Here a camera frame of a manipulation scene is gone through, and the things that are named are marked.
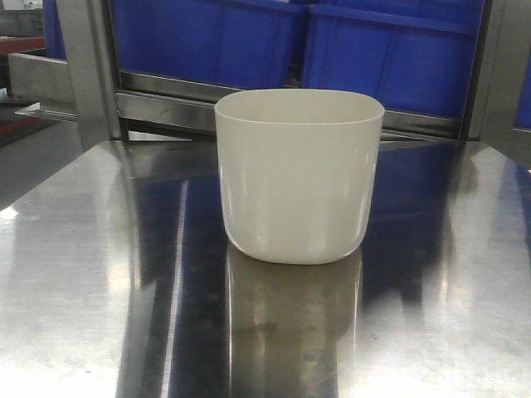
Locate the steel shelf frame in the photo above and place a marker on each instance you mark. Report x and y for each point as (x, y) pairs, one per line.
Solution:
(106, 101)

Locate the blue crate behind right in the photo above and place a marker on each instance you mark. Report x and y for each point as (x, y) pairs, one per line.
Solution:
(413, 56)

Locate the blue crate far right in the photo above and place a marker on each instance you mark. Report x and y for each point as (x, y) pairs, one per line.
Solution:
(523, 116)

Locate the blue crate far left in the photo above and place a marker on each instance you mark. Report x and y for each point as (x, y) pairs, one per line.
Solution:
(52, 31)

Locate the blue crate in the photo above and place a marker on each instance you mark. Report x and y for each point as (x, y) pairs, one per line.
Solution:
(246, 44)
(52, 31)
(523, 116)
(413, 56)

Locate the blue crate behind left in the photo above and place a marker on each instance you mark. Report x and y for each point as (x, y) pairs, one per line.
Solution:
(246, 44)

